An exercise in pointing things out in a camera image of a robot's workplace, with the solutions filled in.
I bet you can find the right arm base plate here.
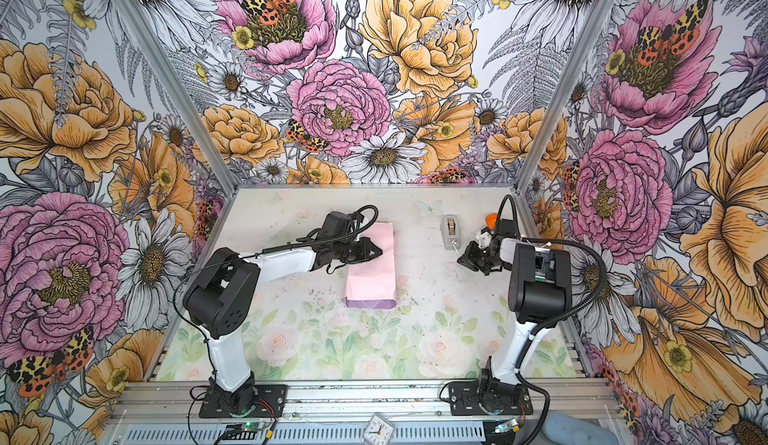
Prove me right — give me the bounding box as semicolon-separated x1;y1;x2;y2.
441;380;533;416

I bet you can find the left black cable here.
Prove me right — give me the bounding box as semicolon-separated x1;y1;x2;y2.
172;204;380;350

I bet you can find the blue grey cloth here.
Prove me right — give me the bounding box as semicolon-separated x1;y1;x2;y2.
541;412;620;445

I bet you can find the aluminium front rail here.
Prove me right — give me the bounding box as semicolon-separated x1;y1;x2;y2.
108;377;620;425

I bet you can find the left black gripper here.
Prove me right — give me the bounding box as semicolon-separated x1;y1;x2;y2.
334;237;383;264

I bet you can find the grey tape dispenser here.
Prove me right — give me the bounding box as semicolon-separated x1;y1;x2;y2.
440;215;461;252

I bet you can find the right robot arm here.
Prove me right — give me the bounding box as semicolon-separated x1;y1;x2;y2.
458;238;573;414

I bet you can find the purple wrapping paper sheet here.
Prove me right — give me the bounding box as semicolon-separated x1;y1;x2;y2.
344;222;396;310

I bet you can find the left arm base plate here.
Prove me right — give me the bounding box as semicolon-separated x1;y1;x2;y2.
198;383;288;419

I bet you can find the orange bottle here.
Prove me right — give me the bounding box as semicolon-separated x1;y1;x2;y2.
485;213;498;229

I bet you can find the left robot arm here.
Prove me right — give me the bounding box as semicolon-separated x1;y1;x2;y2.
182;237;383;418

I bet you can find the small white clock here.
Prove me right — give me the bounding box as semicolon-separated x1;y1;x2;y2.
362;414;395;445

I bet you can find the right black corrugated cable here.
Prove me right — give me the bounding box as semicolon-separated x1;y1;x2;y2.
494;194;609;445

